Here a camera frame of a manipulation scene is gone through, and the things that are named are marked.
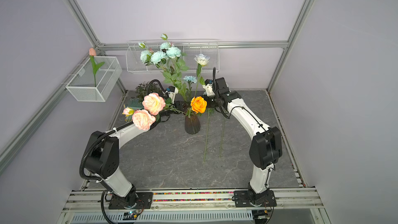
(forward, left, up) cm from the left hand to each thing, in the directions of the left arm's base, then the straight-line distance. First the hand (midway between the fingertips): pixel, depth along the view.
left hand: (190, 104), depth 84 cm
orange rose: (-13, -5, +15) cm, 20 cm away
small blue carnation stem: (+6, -1, +12) cm, 14 cm away
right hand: (+1, -5, +1) cm, 5 cm away
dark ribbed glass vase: (-5, 0, -14) cm, 14 cm away
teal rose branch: (-12, -18, -21) cm, 30 cm away
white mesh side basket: (+4, +51, +14) cm, 53 cm away
